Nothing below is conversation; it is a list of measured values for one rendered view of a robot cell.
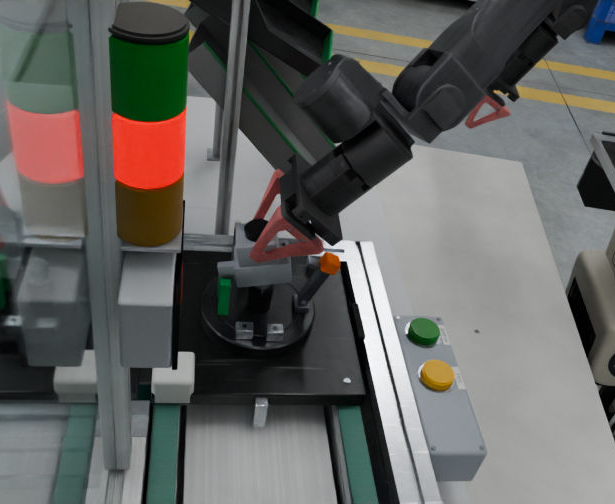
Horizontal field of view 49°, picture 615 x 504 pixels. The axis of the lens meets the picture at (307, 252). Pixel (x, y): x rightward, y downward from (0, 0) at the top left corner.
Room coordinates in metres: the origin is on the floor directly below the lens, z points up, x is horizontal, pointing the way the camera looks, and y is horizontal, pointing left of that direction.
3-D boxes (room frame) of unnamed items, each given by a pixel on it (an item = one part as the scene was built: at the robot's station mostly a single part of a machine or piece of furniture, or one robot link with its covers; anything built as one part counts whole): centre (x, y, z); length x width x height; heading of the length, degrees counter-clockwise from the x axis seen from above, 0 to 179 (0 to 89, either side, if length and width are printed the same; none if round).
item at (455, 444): (0.56, -0.18, 0.93); 0.21 x 0.07 x 0.06; 13
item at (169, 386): (0.47, 0.12, 0.97); 0.05 x 0.05 x 0.04; 13
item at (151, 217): (0.38, 0.12, 1.28); 0.05 x 0.05 x 0.05
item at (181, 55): (0.38, 0.12, 1.38); 0.05 x 0.05 x 0.05
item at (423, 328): (0.62, -0.17, 0.96); 0.04 x 0.04 x 0.02
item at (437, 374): (0.56, -0.18, 0.96); 0.04 x 0.04 x 0.02
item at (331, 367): (0.59, 0.05, 0.96); 0.24 x 0.24 x 0.02; 13
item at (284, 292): (0.59, 0.05, 0.98); 0.14 x 0.14 x 0.02
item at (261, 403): (0.47, 0.02, 0.95); 0.01 x 0.01 x 0.04; 13
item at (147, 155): (0.38, 0.12, 1.33); 0.05 x 0.05 x 0.05
